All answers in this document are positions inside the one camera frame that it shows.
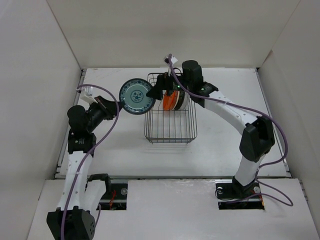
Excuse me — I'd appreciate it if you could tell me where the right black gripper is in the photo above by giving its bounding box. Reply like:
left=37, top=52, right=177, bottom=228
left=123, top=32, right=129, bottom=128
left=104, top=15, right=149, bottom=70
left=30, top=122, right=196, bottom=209
left=146, top=67, right=192, bottom=101

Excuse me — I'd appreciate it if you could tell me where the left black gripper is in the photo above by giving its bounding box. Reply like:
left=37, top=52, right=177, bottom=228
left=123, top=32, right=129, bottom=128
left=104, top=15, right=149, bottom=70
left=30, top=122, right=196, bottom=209
left=85, top=96, right=125, bottom=133

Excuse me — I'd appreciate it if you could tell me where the orange plate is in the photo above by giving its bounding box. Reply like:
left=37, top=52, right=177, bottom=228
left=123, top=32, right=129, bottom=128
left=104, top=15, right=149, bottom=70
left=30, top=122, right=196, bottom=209
left=162, top=90, right=180, bottom=111

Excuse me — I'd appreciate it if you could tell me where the blue patterned plate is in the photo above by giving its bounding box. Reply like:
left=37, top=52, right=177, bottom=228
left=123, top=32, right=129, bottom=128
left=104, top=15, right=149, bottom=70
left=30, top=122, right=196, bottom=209
left=119, top=78, right=156, bottom=115

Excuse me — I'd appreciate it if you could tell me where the black plate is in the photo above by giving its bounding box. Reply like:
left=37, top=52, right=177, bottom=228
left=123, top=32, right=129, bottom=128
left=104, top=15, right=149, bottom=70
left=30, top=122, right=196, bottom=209
left=174, top=91, right=187, bottom=111

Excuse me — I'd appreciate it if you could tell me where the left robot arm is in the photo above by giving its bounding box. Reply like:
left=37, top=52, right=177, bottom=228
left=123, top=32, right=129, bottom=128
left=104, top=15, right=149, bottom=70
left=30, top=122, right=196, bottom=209
left=46, top=96, right=124, bottom=240

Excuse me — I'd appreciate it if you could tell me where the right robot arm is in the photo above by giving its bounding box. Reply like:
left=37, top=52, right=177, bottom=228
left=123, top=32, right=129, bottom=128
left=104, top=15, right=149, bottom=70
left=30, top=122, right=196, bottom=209
left=146, top=55, right=275, bottom=199

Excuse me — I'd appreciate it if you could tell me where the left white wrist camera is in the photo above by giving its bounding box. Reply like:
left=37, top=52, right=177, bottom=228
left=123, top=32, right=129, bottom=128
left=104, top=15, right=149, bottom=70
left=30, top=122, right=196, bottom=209
left=77, top=86, right=97, bottom=105

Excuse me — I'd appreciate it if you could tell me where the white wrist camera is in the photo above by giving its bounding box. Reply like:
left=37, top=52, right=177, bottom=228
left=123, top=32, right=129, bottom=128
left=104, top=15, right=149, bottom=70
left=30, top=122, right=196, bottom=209
left=163, top=54, right=178, bottom=76
left=77, top=86, right=97, bottom=105

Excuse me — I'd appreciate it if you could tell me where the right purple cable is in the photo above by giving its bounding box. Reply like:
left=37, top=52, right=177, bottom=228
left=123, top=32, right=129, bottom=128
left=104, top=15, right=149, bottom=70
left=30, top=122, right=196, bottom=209
left=167, top=53, right=294, bottom=207

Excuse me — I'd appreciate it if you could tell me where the purple cable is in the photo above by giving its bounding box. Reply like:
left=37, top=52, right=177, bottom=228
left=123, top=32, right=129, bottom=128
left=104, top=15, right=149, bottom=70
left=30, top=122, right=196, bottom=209
left=60, top=84, right=120, bottom=240
left=167, top=53, right=294, bottom=207

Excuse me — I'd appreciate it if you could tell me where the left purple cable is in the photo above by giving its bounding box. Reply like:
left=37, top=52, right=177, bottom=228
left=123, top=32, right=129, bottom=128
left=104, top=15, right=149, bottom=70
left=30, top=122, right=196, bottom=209
left=60, top=84, right=120, bottom=240

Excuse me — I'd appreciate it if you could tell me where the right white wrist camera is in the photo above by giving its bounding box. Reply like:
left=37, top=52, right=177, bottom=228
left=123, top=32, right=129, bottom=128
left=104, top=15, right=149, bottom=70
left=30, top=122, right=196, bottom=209
left=163, top=54, right=178, bottom=76

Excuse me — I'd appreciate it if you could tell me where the grey wire dish rack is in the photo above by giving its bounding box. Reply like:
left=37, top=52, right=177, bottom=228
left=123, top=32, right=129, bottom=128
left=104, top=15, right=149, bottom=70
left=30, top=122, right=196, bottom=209
left=144, top=73, right=198, bottom=144

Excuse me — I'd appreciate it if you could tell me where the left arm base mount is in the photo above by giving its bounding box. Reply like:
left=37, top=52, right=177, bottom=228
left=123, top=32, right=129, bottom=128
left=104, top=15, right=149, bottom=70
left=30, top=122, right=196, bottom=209
left=99, top=179, right=129, bottom=211

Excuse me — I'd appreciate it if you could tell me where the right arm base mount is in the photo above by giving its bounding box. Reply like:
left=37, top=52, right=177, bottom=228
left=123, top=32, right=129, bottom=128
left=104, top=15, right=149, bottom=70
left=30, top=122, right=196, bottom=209
left=214, top=181, right=265, bottom=210

